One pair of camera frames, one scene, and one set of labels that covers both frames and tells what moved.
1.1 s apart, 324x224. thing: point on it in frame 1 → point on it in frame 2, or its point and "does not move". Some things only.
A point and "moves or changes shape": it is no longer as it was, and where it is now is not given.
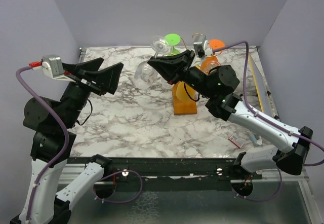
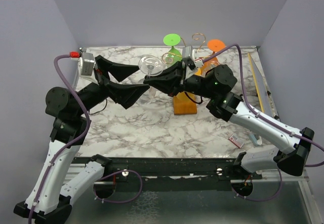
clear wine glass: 209,65 does not move
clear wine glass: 146,77 moves or changes shape
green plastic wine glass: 172,39 does not move
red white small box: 236,140 does not move
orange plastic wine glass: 211,61 does not move
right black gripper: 168,66 → 167,81
